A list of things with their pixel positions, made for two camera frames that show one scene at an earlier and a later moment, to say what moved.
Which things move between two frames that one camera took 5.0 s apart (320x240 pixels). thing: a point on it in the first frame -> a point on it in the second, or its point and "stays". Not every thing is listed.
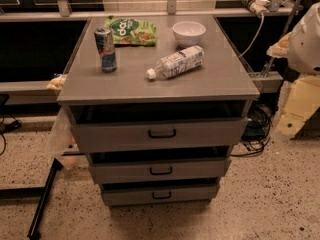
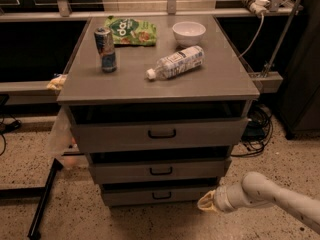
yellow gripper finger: (302, 103) -> (227, 197)
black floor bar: (33, 233) stays
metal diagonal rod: (294, 13) stays
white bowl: (188, 33) stays
